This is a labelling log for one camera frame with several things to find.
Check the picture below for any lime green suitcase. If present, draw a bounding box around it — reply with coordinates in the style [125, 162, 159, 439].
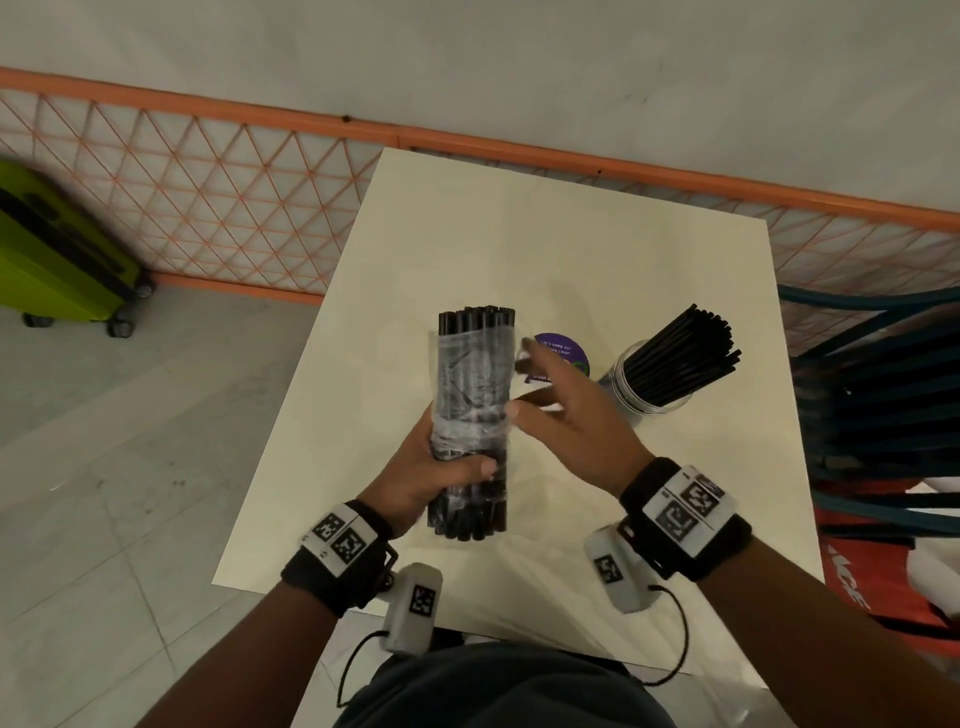
[0, 156, 158, 339]

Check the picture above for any round purple sticker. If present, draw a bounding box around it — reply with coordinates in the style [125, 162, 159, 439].
[525, 333, 592, 386]

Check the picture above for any person's right hand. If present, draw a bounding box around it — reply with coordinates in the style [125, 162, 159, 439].
[506, 337, 656, 498]

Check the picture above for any thin black cable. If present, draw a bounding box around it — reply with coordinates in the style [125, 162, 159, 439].
[630, 584, 690, 688]
[335, 629, 391, 710]

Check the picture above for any orange mesh fence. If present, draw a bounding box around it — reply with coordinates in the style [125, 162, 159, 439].
[0, 66, 960, 355]

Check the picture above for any white rounded object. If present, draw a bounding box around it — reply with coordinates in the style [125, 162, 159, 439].
[905, 540, 960, 611]

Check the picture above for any plastic-wrapped bundle of black straws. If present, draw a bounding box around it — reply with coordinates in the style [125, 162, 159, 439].
[426, 303, 519, 543]

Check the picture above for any teal slatted chair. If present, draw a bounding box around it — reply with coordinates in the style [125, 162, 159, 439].
[777, 285, 960, 543]

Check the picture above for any person's left hand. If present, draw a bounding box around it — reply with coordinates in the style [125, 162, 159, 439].
[358, 403, 501, 538]

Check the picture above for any black wristband with marker tags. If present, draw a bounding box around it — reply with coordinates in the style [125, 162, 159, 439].
[619, 456, 754, 583]
[280, 499, 399, 618]

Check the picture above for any red bag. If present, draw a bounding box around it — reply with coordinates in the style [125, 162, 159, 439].
[813, 480, 960, 660]

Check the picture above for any person's left forearm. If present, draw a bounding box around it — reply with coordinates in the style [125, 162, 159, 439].
[138, 581, 340, 728]

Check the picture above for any person's dark grey clothing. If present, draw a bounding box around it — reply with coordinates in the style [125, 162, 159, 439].
[333, 641, 681, 728]

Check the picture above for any person's right forearm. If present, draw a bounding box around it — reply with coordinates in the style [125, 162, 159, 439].
[699, 536, 960, 728]

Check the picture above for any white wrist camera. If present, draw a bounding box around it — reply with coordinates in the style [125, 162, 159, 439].
[583, 524, 662, 615]
[379, 562, 444, 658]

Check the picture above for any clear plastic jar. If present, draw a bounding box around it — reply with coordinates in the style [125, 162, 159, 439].
[600, 339, 695, 429]

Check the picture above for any bunch of loose black straws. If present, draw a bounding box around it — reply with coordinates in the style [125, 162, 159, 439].
[622, 303, 744, 410]

